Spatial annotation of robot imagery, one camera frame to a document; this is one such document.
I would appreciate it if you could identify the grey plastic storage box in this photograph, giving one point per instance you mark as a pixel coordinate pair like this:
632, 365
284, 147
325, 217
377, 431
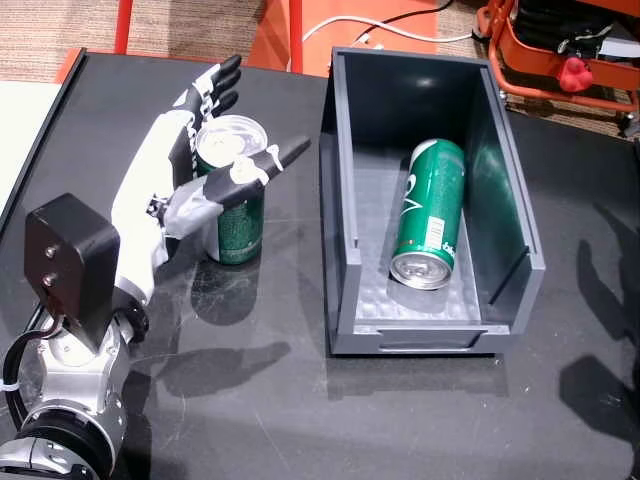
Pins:
370, 225

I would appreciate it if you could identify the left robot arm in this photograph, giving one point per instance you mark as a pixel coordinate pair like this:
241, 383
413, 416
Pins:
75, 400

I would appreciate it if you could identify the green soda can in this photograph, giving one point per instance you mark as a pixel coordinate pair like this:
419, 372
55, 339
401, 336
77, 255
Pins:
240, 235
430, 210

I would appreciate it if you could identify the white side table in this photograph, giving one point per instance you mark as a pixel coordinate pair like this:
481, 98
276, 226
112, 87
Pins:
20, 130

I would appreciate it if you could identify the orange utility cart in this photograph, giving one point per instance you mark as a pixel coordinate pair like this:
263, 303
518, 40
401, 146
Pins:
530, 57

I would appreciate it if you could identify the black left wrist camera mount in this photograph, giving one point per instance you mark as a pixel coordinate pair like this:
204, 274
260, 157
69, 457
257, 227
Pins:
70, 250

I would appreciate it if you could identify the grey metal leg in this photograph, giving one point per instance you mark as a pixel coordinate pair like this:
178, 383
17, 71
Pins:
631, 125

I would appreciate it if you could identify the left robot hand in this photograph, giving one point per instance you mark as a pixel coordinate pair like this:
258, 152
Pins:
145, 200

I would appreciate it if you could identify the red rubber toy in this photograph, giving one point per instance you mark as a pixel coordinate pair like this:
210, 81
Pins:
575, 75

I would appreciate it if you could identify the grey flat box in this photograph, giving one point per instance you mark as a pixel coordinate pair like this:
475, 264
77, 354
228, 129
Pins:
615, 47

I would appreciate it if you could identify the orange metal frame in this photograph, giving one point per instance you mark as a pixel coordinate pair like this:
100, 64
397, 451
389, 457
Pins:
124, 25

